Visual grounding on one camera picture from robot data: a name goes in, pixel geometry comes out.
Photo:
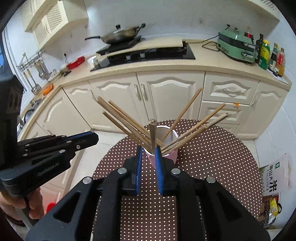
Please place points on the pink paper cup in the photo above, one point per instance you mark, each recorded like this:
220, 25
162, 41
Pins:
161, 131

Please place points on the cream kitchen cabinets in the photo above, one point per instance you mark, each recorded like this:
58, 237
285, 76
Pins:
251, 104

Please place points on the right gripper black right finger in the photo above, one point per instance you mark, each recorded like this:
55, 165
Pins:
191, 197

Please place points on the black gas stove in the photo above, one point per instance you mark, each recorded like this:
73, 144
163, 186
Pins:
102, 61

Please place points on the wooden chopstick in cup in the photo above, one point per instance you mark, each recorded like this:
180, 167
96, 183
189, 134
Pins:
120, 118
182, 113

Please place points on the black wok with lid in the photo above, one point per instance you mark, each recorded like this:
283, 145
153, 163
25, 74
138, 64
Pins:
119, 35

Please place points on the green electric grill appliance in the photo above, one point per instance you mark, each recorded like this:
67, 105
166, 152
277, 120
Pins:
236, 45

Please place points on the dark oil bottle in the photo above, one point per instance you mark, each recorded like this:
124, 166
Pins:
258, 48

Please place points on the upper wall cabinet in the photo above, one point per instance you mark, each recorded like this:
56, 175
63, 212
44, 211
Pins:
48, 20

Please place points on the red plastic container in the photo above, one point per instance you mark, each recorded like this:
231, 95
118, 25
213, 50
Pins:
50, 206

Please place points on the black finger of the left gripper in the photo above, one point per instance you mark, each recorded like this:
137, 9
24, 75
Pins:
83, 140
32, 152

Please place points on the beige cutting board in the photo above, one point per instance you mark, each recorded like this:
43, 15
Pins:
162, 42

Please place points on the person's left hand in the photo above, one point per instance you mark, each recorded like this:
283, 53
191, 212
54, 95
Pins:
9, 204

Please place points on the red sauce bottle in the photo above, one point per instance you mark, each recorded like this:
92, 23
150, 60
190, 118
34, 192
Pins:
280, 63

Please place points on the long wooden chopstick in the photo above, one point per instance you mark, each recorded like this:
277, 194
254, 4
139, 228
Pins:
124, 122

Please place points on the brown polka dot tablecloth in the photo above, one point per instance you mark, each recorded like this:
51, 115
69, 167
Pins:
212, 191

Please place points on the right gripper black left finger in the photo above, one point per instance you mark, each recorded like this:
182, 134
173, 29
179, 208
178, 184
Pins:
124, 181

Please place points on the green yellow bottle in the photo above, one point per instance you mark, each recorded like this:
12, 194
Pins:
264, 54

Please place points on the red tray on counter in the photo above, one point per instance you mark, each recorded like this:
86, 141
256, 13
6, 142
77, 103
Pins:
77, 62

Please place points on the rice bag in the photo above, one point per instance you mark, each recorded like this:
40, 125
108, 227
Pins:
275, 177

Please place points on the hanging metal ladle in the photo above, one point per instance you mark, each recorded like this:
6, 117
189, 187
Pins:
35, 88

